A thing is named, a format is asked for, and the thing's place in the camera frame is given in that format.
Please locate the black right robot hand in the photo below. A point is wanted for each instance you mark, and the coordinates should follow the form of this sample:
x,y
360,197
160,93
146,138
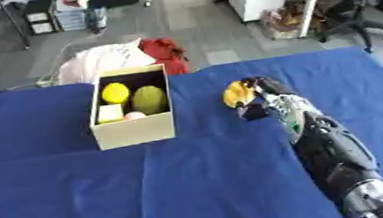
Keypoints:
x,y
260,89

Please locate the yellow toy fruit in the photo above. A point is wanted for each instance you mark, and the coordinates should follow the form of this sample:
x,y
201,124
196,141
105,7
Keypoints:
x,y
237,94

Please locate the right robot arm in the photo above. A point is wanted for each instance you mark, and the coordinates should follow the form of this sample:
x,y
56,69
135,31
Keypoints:
x,y
328,141

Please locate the tan cardboard box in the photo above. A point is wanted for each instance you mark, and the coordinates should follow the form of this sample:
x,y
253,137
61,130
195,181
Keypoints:
x,y
135,129

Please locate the brown clutter pile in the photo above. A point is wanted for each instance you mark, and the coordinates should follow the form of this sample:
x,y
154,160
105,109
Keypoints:
x,y
286,20

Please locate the white pole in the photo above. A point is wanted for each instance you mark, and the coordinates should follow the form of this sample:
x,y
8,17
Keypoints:
x,y
312,2

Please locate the red bag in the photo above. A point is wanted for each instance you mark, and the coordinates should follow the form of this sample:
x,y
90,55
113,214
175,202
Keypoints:
x,y
164,54

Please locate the olive green toy fruit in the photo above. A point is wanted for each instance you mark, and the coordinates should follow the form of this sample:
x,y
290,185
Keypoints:
x,y
149,100

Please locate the pink toy ball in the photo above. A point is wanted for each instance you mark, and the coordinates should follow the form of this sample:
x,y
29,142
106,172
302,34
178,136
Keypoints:
x,y
135,115

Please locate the yellow toy lemon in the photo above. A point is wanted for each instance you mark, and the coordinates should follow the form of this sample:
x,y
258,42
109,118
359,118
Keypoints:
x,y
115,93

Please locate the pale yellow block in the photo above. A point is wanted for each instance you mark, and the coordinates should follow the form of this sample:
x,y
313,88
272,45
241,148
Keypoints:
x,y
110,113

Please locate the white cloth bundle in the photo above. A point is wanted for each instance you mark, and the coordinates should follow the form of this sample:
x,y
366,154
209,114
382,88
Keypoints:
x,y
102,61

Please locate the stacked storage drawers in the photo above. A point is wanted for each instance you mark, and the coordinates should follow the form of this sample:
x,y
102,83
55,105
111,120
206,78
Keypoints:
x,y
72,15

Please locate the black tripod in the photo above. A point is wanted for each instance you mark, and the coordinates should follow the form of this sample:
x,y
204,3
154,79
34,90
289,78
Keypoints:
x,y
13,21

